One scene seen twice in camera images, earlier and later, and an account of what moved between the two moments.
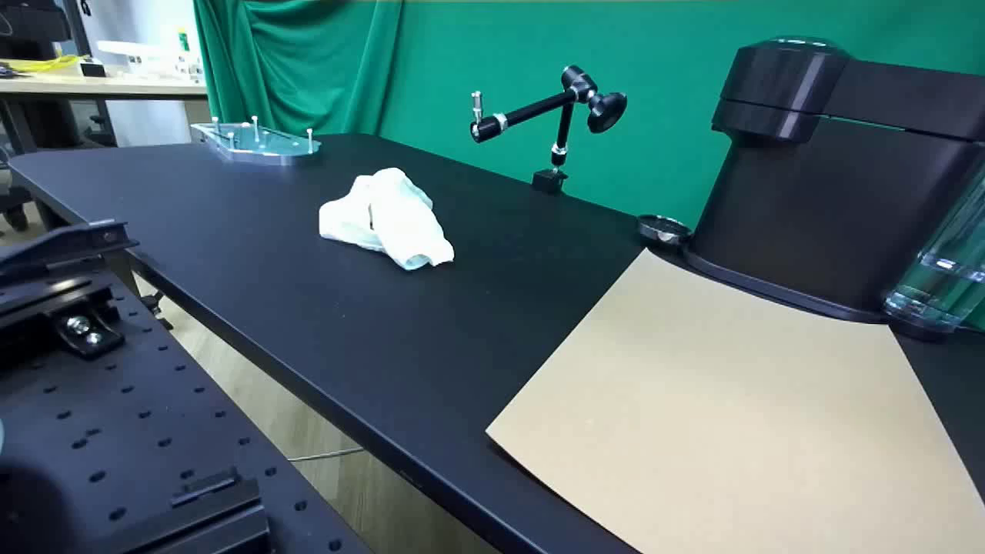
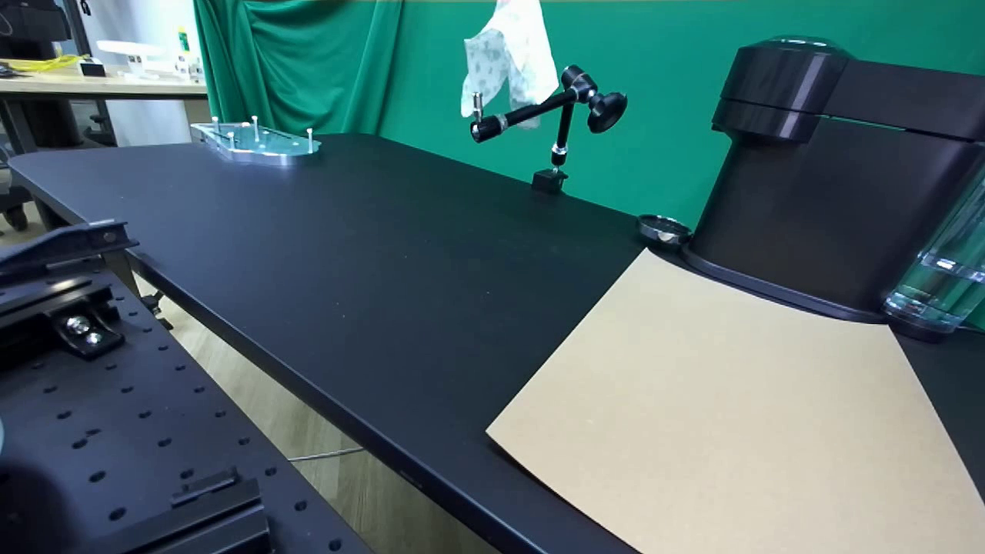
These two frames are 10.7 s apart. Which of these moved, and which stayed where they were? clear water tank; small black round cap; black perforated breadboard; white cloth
Moved: white cloth
Stayed: clear water tank; small black round cap; black perforated breadboard
